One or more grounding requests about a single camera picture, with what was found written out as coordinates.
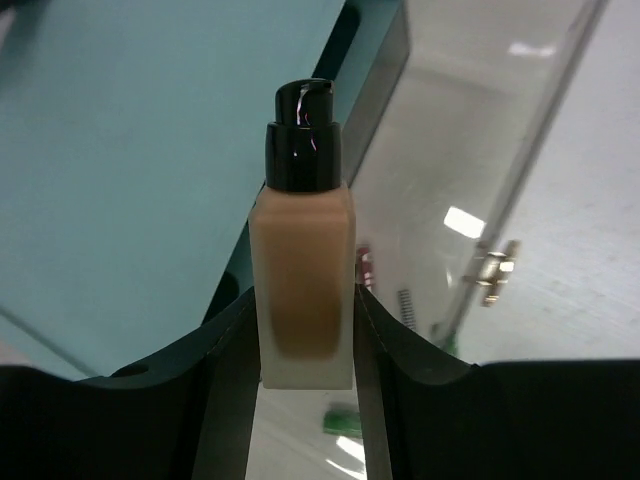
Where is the clear acrylic drawer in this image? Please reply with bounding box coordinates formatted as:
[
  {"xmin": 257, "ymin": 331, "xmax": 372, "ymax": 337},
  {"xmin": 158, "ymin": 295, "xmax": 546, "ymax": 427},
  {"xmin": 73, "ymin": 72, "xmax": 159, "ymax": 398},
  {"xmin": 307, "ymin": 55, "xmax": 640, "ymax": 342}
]
[{"xmin": 352, "ymin": 1, "xmax": 606, "ymax": 341}]

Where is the green tube upper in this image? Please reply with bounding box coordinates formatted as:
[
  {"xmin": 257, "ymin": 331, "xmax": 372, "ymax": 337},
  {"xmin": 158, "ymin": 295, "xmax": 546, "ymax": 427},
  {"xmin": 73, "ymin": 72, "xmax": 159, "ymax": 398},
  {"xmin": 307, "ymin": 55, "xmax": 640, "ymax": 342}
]
[{"xmin": 429, "ymin": 323, "xmax": 458, "ymax": 357}]

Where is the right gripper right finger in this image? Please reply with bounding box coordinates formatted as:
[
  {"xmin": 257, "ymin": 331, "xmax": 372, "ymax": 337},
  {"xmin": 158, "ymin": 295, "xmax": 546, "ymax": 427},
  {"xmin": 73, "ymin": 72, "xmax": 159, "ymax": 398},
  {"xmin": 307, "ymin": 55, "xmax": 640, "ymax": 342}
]
[{"xmin": 354, "ymin": 287, "xmax": 639, "ymax": 479}]

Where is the grey makeup pencil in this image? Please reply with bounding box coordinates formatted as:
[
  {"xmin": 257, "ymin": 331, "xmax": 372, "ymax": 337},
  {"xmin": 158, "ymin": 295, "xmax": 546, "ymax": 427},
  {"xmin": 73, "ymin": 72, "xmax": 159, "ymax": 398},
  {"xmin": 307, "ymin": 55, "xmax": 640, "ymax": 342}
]
[{"xmin": 397, "ymin": 288, "xmax": 416, "ymax": 331}]

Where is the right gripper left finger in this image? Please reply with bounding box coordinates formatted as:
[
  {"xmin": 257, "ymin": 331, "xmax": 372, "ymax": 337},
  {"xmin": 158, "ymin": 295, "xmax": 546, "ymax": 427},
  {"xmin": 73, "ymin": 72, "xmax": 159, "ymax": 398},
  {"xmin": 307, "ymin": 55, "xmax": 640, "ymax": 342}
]
[{"xmin": 1, "ymin": 291, "xmax": 260, "ymax": 479}]

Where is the green tube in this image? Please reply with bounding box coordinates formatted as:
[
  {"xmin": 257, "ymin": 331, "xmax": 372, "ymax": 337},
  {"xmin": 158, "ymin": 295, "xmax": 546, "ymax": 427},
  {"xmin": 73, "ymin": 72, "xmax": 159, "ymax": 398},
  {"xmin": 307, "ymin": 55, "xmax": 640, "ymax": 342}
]
[
  {"xmin": 429, "ymin": 323, "xmax": 458, "ymax": 357},
  {"xmin": 322, "ymin": 405, "xmax": 362, "ymax": 439}
]

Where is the teal makeup organizer box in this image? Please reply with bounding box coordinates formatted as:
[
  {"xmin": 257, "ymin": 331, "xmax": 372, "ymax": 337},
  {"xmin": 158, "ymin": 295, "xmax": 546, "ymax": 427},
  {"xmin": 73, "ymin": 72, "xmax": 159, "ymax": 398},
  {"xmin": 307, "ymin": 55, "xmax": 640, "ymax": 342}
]
[{"xmin": 1, "ymin": 1, "xmax": 409, "ymax": 380}]

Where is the beige foundation pump bottle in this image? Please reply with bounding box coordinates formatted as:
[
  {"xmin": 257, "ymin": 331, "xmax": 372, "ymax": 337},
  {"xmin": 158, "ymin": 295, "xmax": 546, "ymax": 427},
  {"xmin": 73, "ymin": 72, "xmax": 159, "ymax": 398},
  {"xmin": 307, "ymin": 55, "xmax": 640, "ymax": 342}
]
[{"xmin": 249, "ymin": 78, "xmax": 356, "ymax": 390}]

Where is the red white makeup pencil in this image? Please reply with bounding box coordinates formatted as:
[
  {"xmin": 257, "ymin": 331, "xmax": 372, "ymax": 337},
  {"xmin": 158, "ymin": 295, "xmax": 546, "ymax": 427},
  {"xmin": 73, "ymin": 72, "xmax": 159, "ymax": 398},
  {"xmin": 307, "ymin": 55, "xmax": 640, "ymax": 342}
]
[{"xmin": 356, "ymin": 244, "xmax": 376, "ymax": 293}]

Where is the green tube lower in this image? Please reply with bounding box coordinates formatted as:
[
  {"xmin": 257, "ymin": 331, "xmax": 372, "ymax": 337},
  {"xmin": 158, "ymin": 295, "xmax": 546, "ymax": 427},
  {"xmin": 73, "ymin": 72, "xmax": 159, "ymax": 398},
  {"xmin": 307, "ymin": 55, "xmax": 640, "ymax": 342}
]
[{"xmin": 322, "ymin": 405, "xmax": 362, "ymax": 439}]

